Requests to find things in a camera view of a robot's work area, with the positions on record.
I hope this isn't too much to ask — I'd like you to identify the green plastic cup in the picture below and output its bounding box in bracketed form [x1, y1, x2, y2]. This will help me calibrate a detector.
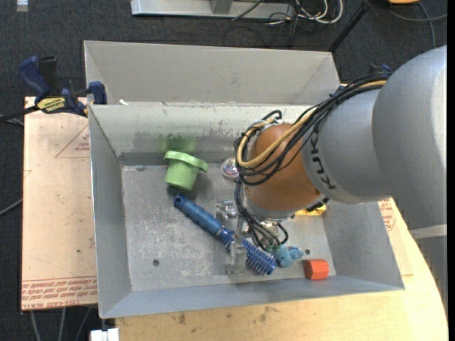
[163, 150, 210, 192]

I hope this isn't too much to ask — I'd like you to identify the orange block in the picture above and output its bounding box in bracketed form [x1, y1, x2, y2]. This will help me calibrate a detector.
[302, 259, 331, 281]

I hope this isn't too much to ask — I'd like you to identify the light blue toy animal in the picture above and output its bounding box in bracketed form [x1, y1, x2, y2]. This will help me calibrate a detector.
[277, 245, 305, 269]

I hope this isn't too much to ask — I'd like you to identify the grey metal bin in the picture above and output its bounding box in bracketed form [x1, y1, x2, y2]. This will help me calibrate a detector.
[83, 40, 405, 320]

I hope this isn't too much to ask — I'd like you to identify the shiny round glass thing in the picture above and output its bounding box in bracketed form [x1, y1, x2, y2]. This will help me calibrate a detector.
[220, 157, 240, 181]

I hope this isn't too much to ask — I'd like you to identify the yellow flat thing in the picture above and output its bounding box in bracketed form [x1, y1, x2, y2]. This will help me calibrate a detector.
[295, 206, 326, 217]

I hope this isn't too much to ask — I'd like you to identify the blue brush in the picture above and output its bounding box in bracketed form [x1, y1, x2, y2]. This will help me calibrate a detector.
[173, 195, 279, 276]

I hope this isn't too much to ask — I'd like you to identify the brown cardboard board, red print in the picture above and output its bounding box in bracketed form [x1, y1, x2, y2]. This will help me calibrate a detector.
[21, 96, 415, 312]

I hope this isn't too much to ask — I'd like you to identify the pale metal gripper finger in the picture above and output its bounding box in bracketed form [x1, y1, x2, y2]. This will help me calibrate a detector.
[215, 200, 238, 231]
[225, 227, 247, 276]

